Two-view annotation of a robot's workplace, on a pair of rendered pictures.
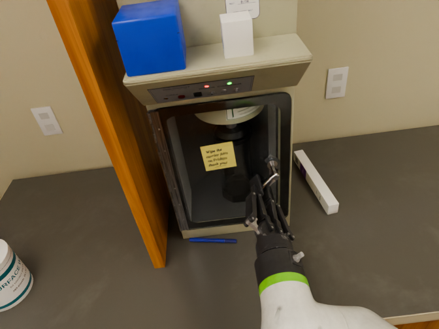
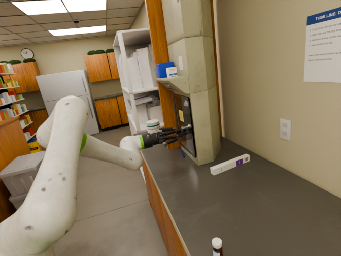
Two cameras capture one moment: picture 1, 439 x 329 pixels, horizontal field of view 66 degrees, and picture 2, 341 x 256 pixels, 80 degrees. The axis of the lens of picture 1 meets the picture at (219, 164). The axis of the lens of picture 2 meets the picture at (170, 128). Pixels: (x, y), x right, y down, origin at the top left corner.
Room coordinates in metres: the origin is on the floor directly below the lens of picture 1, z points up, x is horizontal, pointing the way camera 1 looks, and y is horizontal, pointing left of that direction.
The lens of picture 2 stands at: (0.18, -1.27, 1.58)
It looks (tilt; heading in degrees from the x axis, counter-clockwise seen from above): 17 degrees down; 74
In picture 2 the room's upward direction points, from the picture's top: 8 degrees counter-clockwise
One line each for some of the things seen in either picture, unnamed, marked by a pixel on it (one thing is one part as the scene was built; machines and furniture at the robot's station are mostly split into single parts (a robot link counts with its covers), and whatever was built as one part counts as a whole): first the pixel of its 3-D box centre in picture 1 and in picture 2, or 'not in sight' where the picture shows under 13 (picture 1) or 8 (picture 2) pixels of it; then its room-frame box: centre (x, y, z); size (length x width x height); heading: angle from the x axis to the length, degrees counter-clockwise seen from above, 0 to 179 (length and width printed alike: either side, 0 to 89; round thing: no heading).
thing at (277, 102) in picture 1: (228, 171); (183, 124); (0.64, -0.02, 1.19); 0.30 x 0.01 x 0.40; 88
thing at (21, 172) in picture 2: not in sight; (30, 171); (-0.99, 1.67, 0.49); 0.60 x 0.42 x 0.33; 89
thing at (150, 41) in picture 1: (153, 36); (165, 70); (0.59, 0.08, 1.56); 0.10 x 0.10 x 0.09; 89
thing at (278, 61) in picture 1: (218, 80); (171, 85); (0.59, -0.02, 1.46); 0.32 x 0.12 x 0.10; 89
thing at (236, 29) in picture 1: (236, 34); (171, 72); (0.59, -0.06, 1.54); 0.05 x 0.05 x 0.06; 89
